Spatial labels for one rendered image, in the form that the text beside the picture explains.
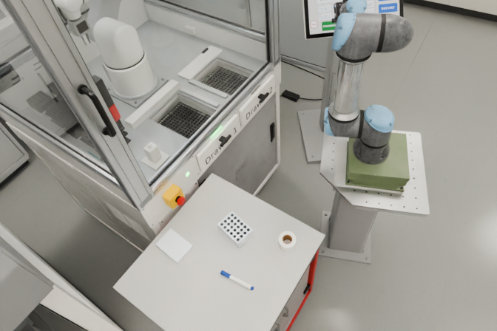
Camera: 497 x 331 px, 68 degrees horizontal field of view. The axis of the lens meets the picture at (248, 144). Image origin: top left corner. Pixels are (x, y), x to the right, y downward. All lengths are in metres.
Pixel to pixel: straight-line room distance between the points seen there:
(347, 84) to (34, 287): 1.06
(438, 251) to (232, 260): 1.39
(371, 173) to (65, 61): 1.18
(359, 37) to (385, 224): 1.53
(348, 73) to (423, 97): 2.02
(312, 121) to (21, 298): 2.34
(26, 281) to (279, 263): 0.90
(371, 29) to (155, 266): 1.15
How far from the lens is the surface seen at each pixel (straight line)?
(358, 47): 1.22
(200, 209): 1.62
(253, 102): 1.78
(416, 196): 1.71
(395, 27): 1.21
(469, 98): 3.40
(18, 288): 0.88
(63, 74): 1.01
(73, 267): 2.61
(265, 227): 1.54
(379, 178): 1.62
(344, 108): 1.42
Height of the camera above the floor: 2.14
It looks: 51 degrees down
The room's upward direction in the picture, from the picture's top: 7 degrees counter-clockwise
